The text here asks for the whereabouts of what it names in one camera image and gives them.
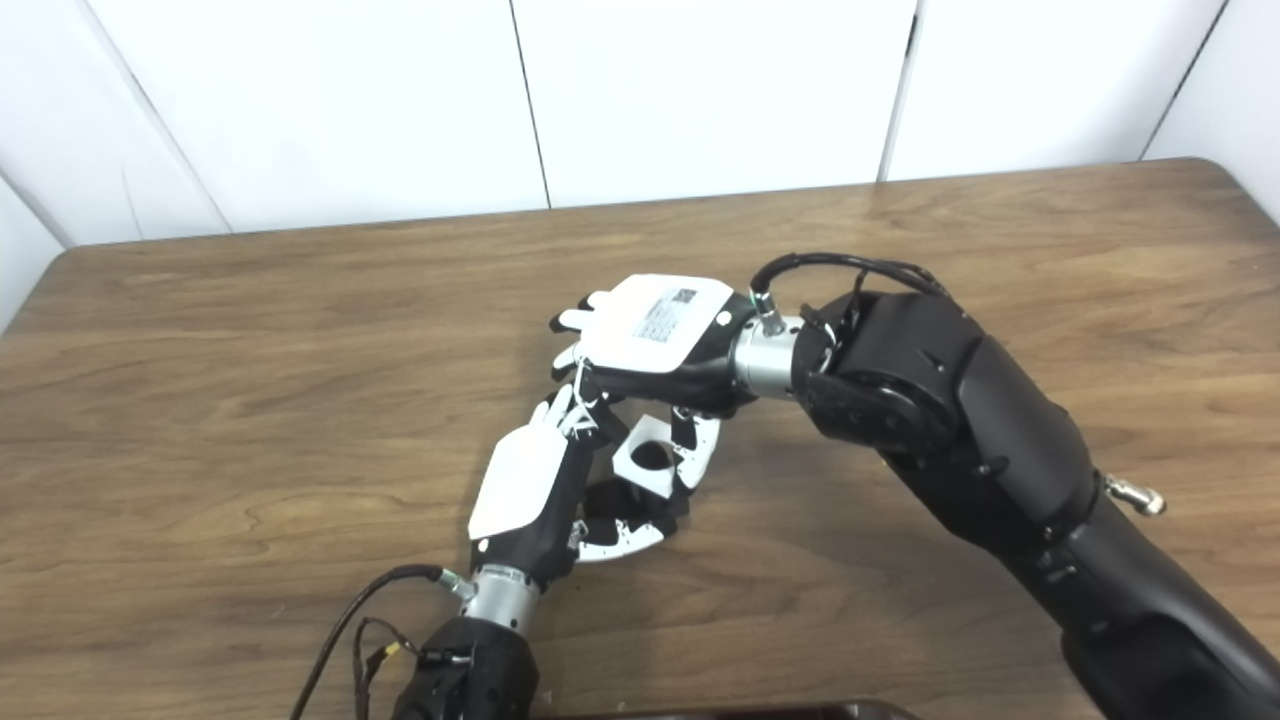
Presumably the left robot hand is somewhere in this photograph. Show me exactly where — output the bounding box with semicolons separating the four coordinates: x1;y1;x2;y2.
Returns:
467;385;691;591

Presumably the white square piece with hole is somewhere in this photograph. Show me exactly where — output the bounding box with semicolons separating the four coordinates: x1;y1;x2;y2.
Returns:
612;415;701;496

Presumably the black peg with square base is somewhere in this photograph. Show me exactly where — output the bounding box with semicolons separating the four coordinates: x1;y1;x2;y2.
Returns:
585;480;691;546

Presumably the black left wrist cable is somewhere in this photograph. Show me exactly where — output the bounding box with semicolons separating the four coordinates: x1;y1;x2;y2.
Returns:
290;565;476;720

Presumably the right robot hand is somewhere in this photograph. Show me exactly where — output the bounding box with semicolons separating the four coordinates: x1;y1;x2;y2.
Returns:
548;273;761;491

